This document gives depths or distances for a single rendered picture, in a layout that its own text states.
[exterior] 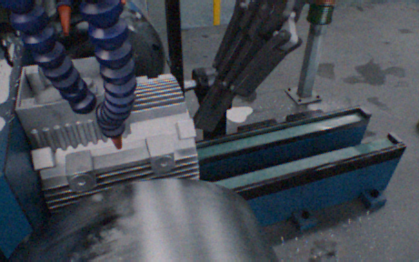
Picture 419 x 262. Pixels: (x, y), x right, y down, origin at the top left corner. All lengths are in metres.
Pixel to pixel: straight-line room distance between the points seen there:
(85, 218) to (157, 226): 0.05
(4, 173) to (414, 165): 0.82
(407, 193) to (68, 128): 0.68
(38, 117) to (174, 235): 0.25
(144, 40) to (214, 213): 0.47
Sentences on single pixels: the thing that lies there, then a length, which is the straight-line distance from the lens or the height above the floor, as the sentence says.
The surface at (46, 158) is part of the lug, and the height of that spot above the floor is 1.08.
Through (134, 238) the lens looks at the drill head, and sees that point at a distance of 0.25.
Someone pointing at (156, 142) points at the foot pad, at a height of 1.07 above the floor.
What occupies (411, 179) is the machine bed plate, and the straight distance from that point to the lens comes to 0.89.
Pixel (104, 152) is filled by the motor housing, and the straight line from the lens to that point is 0.46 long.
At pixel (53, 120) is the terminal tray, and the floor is 1.12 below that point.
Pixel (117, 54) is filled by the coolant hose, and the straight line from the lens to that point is 0.21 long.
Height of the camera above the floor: 1.37
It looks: 40 degrees down
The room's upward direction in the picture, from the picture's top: straight up
